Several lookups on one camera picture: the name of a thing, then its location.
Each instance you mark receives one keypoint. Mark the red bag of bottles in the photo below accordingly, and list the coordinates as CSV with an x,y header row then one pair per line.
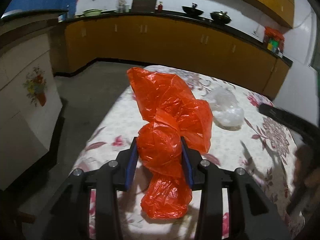
x,y
273,40

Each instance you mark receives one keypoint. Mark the black wok with lid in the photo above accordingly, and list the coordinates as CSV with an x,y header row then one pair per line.
x,y
220,17

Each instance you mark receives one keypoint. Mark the green enamel pot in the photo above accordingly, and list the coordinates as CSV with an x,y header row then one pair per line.
x,y
92,12

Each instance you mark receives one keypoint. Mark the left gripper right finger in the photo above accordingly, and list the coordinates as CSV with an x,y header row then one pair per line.
x,y
251,214

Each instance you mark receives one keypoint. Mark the clear plastic bag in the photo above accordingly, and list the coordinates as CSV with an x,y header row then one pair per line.
x,y
225,107

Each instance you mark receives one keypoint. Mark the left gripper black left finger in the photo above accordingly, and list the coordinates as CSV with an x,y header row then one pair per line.
x,y
66,215

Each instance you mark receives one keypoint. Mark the white counter with flower decal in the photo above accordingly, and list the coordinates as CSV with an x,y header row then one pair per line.
x,y
30,103

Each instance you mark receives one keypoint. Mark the black wok with handle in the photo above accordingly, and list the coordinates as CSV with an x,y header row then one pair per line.
x,y
192,11

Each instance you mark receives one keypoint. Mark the red plastic bag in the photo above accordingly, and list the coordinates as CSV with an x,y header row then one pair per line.
x,y
172,113

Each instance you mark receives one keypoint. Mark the right hand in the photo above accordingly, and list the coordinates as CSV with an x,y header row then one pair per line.
x,y
306,181

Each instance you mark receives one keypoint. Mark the lower orange kitchen cabinets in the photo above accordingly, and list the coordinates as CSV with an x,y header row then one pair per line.
x,y
176,42

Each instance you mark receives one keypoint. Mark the red bottle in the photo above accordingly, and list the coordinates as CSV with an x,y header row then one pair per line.
x,y
160,7

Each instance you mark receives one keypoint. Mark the glass jar on counter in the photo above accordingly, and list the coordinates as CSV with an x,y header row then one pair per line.
x,y
123,7

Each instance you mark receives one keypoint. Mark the dark cutting board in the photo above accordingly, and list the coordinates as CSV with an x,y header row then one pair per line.
x,y
148,6

